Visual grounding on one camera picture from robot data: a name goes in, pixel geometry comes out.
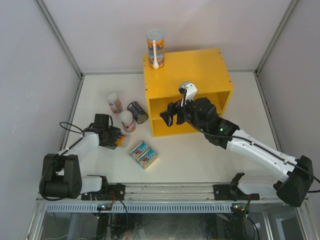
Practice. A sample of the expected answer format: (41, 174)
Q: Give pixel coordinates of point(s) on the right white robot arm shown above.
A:
(291, 177)

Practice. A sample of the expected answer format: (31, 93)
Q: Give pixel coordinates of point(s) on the grey slotted cable duct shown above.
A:
(145, 208)

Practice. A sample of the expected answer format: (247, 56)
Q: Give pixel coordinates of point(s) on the blue luncheon meat tin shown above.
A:
(139, 150)
(147, 158)

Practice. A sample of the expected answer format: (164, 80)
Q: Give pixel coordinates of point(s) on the yellow can with white spoon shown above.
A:
(122, 140)

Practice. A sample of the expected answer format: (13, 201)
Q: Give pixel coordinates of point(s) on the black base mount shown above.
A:
(222, 192)
(107, 193)

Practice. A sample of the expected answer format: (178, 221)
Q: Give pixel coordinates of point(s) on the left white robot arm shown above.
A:
(61, 176)

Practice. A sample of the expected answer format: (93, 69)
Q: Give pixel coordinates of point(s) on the white porridge can red label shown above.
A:
(126, 117)

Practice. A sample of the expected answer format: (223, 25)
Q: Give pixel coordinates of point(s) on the white porridge can upright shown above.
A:
(114, 103)

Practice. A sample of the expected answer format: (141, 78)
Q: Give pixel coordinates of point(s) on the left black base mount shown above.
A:
(107, 193)

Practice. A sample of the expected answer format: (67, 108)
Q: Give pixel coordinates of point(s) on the aluminium frame rail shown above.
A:
(165, 192)

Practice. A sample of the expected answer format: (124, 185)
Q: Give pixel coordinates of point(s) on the dark blue tin can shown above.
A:
(138, 113)

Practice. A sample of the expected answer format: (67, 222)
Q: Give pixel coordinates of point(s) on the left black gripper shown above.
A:
(114, 131)

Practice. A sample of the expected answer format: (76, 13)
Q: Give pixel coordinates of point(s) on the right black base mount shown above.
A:
(222, 192)

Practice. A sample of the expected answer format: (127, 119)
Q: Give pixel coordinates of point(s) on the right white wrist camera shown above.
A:
(188, 91)

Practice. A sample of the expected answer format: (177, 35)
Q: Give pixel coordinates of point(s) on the orange can with spoon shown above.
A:
(156, 48)

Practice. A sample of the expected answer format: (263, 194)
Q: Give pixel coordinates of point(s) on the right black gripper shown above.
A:
(173, 108)

